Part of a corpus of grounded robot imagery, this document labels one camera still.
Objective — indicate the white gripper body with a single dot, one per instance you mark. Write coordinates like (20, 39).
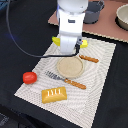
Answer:
(70, 29)

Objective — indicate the yellow toy banana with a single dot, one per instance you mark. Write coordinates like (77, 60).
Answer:
(57, 42)

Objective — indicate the red toy tomato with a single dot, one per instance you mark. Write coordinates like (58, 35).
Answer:
(29, 77)

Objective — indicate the orange toy bread pastry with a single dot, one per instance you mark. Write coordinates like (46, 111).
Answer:
(54, 94)

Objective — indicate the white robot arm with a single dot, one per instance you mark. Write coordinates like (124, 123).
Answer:
(72, 7)

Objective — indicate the grey metal pot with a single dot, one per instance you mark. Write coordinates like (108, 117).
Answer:
(93, 11)

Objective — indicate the tan round wooden plate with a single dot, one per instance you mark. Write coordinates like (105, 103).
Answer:
(70, 67)

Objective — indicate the cream ceramic bowl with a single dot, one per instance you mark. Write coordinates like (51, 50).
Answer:
(122, 14)

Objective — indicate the beige woven placemat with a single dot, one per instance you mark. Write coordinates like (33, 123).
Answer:
(78, 110)

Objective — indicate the knife with wooden handle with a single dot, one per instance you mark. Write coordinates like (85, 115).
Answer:
(89, 58)

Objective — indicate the fork with wooden handle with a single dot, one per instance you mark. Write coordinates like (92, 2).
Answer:
(68, 81)

